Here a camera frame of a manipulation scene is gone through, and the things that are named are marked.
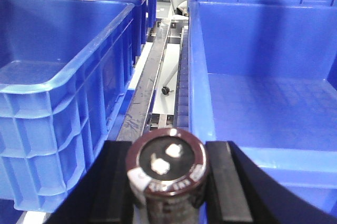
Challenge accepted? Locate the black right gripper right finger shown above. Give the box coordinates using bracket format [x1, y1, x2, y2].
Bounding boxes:
[205, 141, 336, 223]

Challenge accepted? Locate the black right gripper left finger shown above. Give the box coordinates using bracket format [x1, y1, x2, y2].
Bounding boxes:
[46, 140, 134, 223]

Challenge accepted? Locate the brown cylindrical capacitor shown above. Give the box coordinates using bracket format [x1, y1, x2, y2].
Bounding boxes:
[126, 128, 210, 223]

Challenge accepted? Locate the blue open-front bin right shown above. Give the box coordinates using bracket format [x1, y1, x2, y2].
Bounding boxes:
[189, 0, 336, 215]

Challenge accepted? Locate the black roller track strip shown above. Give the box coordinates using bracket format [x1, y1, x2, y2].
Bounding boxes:
[174, 26, 189, 131]

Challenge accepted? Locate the blue crate near left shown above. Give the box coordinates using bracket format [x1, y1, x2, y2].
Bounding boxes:
[1, 0, 135, 212]

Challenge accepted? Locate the steel shelf divider rail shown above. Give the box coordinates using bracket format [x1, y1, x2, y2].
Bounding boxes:
[116, 18, 171, 142]

